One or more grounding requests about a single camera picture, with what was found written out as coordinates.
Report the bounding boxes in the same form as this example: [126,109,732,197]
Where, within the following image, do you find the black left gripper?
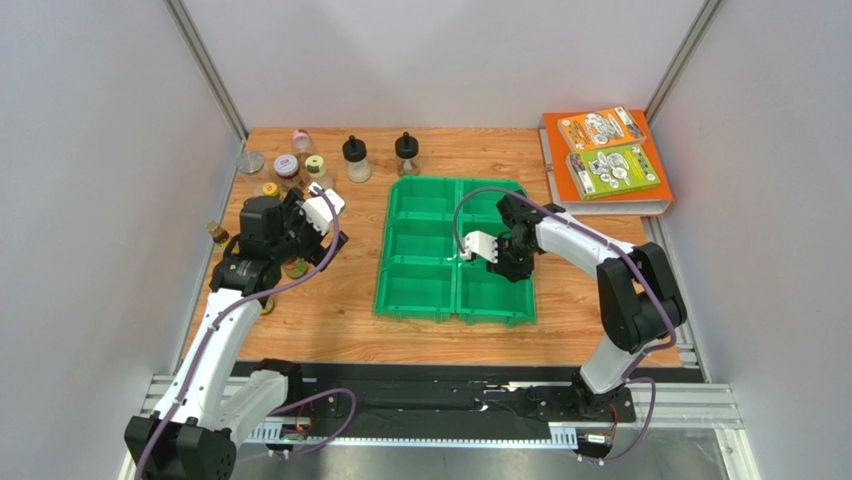
[271,188,347,272]

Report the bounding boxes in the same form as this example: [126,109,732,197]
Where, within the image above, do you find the aluminium frame post left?
[163,0,249,146]

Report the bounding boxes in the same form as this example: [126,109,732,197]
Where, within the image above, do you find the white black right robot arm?
[485,190,687,418]

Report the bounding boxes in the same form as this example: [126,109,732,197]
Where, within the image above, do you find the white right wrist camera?
[460,231,498,264]

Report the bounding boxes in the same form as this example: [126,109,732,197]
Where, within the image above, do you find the white lid sauce jar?
[272,154,303,193]

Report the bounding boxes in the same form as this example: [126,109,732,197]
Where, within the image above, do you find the yellow-green lid sesame jar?
[305,154,334,190]

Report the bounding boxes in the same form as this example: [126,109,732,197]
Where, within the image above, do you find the yellow cap green label bottle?
[281,258,309,279]

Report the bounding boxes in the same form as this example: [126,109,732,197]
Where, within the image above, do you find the small yellow label oil bottle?
[261,296,276,316]

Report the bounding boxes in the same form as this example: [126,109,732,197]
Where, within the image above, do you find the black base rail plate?
[179,361,706,441]

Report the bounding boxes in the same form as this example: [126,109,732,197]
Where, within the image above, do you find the green plastic divided bin tray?
[374,176,537,326]

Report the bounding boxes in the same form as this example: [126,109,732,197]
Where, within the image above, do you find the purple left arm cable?
[133,187,359,480]

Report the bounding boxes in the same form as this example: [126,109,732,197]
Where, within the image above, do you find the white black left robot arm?
[124,183,348,479]

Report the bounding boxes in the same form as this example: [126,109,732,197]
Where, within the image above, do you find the yellow cap soy sauce bottle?
[255,182,281,199]

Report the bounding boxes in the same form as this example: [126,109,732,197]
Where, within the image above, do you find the black lid jar right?
[395,132,420,177]

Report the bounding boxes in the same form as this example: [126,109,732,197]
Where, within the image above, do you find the aluminium frame post right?
[645,0,725,124]

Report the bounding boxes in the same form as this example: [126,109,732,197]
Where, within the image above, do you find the green comic book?
[565,145,661,201]

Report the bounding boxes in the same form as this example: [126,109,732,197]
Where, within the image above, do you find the black lid jar white granules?
[342,135,372,183]

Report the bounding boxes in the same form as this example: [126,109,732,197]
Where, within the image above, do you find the orange comic book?
[556,106,648,153]

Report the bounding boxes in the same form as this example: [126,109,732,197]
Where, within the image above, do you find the aluminium frame post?
[163,0,249,146]
[645,0,725,124]

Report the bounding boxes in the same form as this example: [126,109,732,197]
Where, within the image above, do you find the silver lid glass jar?
[237,150,269,191]

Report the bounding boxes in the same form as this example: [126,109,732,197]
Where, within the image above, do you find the pink lid spice bottle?
[291,129,316,164]

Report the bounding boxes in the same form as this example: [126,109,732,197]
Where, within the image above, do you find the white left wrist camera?
[302,183,346,235]

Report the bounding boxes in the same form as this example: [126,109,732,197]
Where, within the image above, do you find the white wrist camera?
[302,183,346,235]
[460,231,498,264]

